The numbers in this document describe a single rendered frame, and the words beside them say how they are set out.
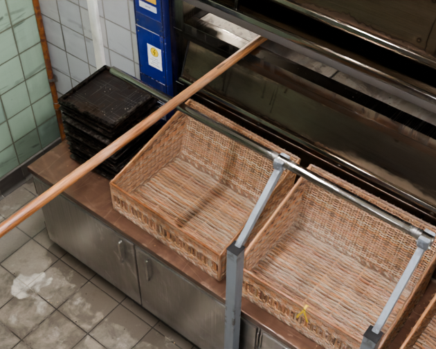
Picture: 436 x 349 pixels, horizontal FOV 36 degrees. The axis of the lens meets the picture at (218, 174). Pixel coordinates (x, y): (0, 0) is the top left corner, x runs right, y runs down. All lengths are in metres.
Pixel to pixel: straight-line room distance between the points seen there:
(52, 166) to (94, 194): 0.25
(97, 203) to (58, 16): 0.94
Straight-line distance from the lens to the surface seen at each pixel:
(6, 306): 3.24
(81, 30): 3.13
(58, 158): 2.95
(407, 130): 2.23
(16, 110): 3.49
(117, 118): 2.61
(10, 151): 3.58
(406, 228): 1.93
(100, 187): 2.80
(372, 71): 1.99
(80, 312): 3.14
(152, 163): 2.75
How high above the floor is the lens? 2.59
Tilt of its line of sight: 46 degrees down
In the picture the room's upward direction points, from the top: 1 degrees clockwise
